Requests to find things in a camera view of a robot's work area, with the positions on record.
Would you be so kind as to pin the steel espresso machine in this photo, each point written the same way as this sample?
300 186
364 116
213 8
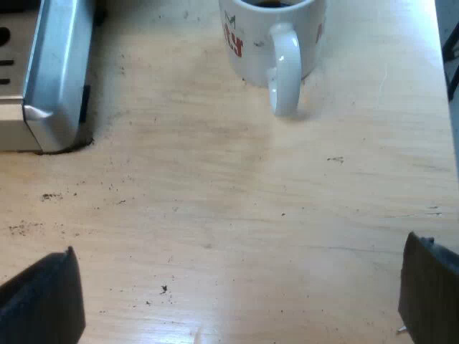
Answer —
54 75

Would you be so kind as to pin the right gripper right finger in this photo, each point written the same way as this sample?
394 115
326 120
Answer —
432 294

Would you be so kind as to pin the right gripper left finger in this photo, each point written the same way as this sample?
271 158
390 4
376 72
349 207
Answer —
43 301

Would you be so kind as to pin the white mug with red print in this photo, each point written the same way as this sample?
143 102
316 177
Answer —
272 46

